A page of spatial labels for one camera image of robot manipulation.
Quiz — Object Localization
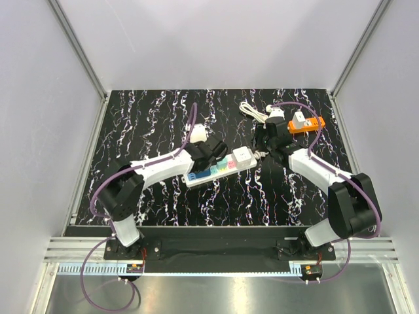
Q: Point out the white multicolour power strip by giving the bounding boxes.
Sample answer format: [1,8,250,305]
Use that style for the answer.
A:
[182,147,257,188]

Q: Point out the white grey plug adapter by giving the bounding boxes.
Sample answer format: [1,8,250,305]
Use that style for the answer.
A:
[232,147,253,169]

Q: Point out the white charger adapter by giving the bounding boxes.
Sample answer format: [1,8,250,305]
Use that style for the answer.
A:
[292,111,306,130]

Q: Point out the blue cube adapter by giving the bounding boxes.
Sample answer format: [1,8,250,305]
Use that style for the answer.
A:
[195,169,211,179]

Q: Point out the teal plug adapter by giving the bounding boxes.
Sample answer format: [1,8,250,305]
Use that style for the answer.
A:
[216,158,228,171]

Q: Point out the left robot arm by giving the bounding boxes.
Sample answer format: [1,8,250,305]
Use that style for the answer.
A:
[91,135,228,259]

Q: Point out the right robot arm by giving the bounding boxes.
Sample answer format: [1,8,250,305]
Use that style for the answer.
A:
[253,118,382,260]

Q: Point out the black marble pattern mat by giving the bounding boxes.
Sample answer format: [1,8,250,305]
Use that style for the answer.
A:
[75,89,351,226]

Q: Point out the orange power strip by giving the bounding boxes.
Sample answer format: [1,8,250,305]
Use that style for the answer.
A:
[288,116,325,134]

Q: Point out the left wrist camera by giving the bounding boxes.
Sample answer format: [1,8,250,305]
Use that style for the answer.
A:
[189,124,208,143]

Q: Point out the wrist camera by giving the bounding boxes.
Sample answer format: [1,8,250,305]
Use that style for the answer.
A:
[265,105,285,124]
[189,124,208,143]

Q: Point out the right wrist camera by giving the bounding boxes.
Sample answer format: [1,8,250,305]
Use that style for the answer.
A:
[265,105,285,124]

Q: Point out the white coiled power cord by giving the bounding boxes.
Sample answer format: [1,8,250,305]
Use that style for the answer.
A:
[239,101,268,124]

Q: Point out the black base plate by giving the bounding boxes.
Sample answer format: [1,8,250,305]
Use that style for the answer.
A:
[104,226,336,275]

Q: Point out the white slotted cable duct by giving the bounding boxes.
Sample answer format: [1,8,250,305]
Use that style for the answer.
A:
[58,262,144,275]

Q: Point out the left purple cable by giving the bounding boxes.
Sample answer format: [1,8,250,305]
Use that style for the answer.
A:
[80,103,198,310]

